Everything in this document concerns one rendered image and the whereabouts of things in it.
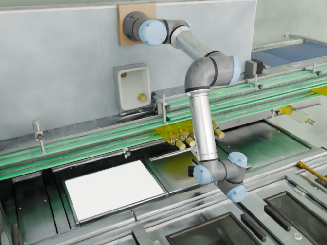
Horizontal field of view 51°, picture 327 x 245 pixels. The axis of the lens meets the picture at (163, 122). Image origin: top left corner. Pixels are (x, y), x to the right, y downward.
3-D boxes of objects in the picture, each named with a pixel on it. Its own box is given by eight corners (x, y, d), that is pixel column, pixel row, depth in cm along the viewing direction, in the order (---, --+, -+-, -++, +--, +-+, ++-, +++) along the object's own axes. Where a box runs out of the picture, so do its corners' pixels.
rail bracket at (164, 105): (157, 118, 191) (167, 127, 181) (155, 90, 184) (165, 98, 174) (162, 117, 192) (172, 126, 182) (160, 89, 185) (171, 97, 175)
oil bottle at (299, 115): (279, 112, 232) (309, 128, 211) (281, 104, 230) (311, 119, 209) (285, 111, 234) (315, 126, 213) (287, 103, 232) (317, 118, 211)
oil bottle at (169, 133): (155, 130, 195) (172, 147, 177) (154, 121, 192) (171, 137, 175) (164, 128, 197) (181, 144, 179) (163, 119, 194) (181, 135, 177)
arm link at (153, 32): (133, 16, 163) (145, 20, 152) (158, 17, 169) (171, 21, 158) (132, 42, 167) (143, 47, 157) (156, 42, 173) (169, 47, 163)
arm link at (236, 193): (250, 184, 136) (246, 202, 139) (233, 170, 145) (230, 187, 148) (234, 188, 132) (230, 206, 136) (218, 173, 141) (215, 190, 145)
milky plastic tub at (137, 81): (117, 105, 192) (121, 111, 185) (112, 67, 182) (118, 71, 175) (145, 99, 198) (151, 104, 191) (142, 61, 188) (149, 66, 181)
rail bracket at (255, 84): (244, 83, 209) (258, 90, 199) (245, 71, 206) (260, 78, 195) (249, 81, 211) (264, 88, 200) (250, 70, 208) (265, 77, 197)
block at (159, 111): (152, 111, 196) (156, 115, 191) (151, 96, 192) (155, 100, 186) (157, 110, 198) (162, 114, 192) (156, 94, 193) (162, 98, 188)
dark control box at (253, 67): (244, 72, 222) (252, 76, 215) (245, 60, 219) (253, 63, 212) (254, 70, 225) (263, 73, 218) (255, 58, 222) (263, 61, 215)
